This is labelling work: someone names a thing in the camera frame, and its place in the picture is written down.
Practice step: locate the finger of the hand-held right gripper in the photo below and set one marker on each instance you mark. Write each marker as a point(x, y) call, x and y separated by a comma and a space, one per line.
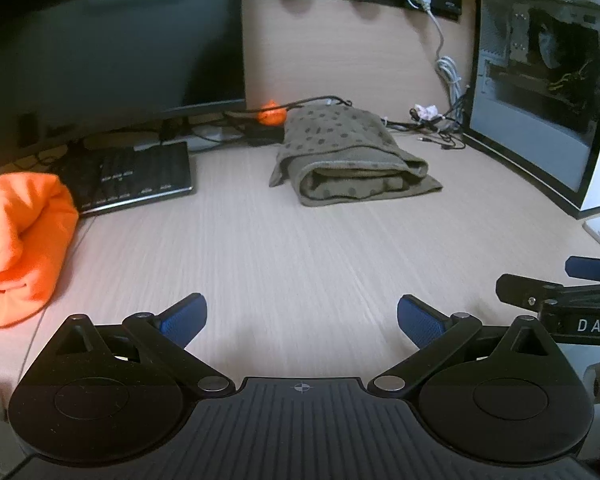
point(522, 290)
point(592, 269)

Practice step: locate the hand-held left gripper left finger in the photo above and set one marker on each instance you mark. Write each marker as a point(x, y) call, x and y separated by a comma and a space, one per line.
point(182, 322)

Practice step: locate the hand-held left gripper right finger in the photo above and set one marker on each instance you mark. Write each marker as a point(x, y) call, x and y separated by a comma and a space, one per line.
point(420, 322)

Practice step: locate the olive polka dot shirt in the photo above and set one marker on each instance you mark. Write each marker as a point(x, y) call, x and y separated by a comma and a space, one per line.
point(345, 160)

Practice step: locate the black keyboard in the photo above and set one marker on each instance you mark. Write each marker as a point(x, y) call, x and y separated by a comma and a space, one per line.
point(140, 175)

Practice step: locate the orange sweater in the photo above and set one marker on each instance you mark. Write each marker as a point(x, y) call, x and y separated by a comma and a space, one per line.
point(25, 240)

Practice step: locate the white glass-sided computer case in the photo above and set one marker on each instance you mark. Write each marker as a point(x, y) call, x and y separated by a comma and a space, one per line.
point(535, 85)

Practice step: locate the crumpled white paper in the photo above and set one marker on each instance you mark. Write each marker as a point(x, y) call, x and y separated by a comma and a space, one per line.
point(425, 111)

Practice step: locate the black power adapter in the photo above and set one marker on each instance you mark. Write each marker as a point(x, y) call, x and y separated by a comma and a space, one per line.
point(265, 136)

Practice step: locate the small orange figurine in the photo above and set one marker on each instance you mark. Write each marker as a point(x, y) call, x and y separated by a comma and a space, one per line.
point(272, 114)

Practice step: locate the black computer monitor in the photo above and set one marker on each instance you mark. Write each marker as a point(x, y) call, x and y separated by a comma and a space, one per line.
point(105, 45)

